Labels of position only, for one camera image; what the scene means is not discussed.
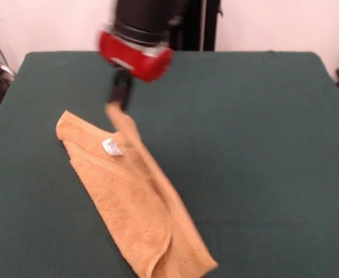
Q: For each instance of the tan terry towel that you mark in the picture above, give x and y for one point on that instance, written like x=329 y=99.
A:
x=134 y=202

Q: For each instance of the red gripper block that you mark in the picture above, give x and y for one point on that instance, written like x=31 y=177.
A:
x=134 y=58

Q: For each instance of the dark green tablecloth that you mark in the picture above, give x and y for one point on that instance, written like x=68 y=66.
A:
x=273 y=173

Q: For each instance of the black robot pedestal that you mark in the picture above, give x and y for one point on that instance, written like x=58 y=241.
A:
x=204 y=26

